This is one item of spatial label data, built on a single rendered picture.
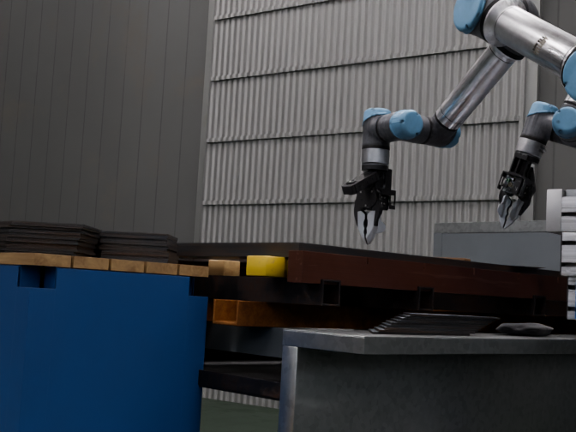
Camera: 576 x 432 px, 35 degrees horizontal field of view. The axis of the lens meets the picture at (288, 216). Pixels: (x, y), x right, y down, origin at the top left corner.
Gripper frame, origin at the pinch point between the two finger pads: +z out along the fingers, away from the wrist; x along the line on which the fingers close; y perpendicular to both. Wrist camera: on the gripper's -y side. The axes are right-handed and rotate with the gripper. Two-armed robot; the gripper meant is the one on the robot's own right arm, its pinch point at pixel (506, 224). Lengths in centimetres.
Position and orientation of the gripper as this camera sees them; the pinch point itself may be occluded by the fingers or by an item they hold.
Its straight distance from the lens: 269.8
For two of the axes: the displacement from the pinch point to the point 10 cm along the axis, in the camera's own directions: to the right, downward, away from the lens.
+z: -3.3, 9.4, 0.4
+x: 8.0, 3.0, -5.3
